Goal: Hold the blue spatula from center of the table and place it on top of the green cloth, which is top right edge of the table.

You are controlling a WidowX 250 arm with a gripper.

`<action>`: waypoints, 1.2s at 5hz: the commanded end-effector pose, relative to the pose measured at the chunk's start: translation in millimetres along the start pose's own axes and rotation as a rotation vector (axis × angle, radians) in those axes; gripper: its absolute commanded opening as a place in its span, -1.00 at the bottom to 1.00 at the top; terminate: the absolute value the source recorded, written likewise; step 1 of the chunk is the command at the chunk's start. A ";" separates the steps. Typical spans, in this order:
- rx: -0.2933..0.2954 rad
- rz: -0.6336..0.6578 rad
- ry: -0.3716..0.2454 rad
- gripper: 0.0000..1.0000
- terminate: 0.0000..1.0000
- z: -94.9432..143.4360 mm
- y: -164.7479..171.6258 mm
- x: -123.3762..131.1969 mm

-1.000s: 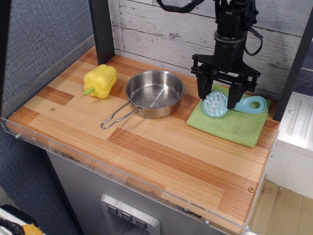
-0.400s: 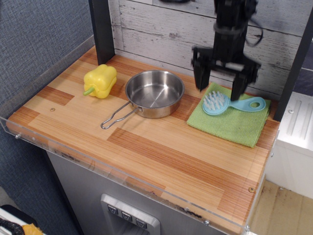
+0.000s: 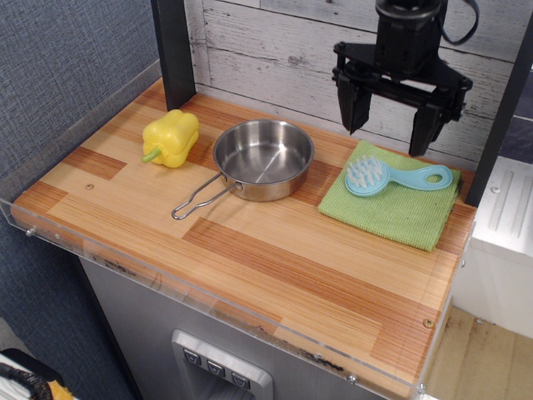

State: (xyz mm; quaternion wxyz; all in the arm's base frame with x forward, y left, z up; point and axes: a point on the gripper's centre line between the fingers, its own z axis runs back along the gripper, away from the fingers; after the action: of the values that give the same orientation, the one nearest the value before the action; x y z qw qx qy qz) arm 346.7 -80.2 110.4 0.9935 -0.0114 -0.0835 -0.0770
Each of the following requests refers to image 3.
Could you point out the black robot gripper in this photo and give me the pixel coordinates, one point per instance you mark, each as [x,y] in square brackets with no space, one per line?
[403,65]

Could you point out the light blue dish brush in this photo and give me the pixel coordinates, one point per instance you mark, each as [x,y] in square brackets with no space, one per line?
[367,177]

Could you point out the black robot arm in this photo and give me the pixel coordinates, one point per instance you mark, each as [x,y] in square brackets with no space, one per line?
[408,8]

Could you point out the green folded cloth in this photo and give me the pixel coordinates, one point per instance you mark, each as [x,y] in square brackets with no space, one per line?
[405,215]

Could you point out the stainless steel pan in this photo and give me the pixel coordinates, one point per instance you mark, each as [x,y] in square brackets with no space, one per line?
[261,160]

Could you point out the white side cabinet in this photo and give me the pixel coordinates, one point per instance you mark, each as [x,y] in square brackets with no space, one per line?
[494,280]

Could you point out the yellow toy bell pepper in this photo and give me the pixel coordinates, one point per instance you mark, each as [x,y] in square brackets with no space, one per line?
[168,140]

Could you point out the silver cabinet button panel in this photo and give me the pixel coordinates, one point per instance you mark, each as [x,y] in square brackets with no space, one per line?
[211,373]

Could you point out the grey metal cabinet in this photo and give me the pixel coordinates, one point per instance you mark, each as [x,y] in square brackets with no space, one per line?
[142,319]

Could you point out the clear acrylic table guard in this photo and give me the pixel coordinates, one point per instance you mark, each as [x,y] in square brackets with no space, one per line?
[353,303]

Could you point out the black yellow bag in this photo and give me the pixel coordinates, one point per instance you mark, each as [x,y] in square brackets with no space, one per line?
[24,377]

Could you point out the dark right vertical post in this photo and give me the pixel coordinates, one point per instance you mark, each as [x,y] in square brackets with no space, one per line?
[505,112]

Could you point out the dark vertical post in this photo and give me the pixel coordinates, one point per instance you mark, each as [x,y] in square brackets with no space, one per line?
[505,112]
[175,55]

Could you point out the dark left vertical post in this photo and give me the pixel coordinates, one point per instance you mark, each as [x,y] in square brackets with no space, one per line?
[175,55]

